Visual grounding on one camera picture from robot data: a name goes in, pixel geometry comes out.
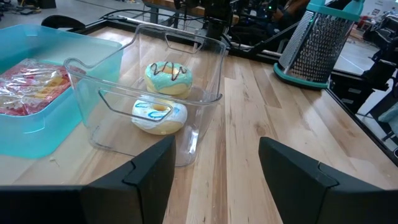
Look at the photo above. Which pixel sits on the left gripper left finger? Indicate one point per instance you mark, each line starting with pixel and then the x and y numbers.
pixel 124 199

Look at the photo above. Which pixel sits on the teal metal box grater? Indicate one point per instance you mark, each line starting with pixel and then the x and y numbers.
pixel 317 46

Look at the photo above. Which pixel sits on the teal plastic bin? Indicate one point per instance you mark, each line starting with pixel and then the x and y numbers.
pixel 31 133

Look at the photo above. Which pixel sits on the red snack packet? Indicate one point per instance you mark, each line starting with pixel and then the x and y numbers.
pixel 31 87

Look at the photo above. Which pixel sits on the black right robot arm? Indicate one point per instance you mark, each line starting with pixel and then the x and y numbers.
pixel 217 15

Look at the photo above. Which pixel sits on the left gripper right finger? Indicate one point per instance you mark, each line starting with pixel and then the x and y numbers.
pixel 311 196

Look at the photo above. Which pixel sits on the white frosted toy donut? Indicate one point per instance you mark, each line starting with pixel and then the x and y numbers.
pixel 155 123

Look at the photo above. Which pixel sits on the green frosted toy donut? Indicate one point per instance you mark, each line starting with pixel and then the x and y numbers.
pixel 168 79

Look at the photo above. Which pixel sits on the clear plastic bin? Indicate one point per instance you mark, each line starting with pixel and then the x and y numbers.
pixel 205 109

